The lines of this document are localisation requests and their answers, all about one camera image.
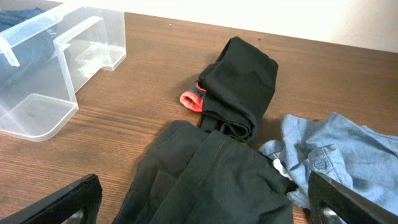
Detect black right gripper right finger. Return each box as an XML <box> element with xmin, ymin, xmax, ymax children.
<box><xmin>308</xmin><ymin>172</ymin><xmax>397</xmax><ymax>224</ymax></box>

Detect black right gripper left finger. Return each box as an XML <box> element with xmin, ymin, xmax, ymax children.
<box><xmin>1</xmin><ymin>174</ymin><xmax>102</xmax><ymax>224</ymax></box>

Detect light blue denim shirt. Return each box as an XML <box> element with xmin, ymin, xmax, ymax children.
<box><xmin>259</xmin><ymin>113</ymin><xmax>397</xmax><ymax>214</ymax></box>

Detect dark blue jeans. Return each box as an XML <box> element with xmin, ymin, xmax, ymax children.
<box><xmin>1</xmin><ymin>7</ymin><xmax>57</xmax><ymax>85</ymax></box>

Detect black folded garment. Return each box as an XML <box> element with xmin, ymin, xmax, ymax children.
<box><xmin>114</xmin><ymin>120</ymin><xmax>295</xmax><ymax>224</ymax></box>

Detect clear plastic storage bin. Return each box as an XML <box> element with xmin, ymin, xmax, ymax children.
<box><xmin>1</xmin><ymin>1</ymin><xmax>126</xmax><ymax>141</ymax></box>

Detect black garment with red cuff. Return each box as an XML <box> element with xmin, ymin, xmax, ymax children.
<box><xmin>180</xmin><ymin>37</ymin><xmax>279</xmax><ymax>142</ymax></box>

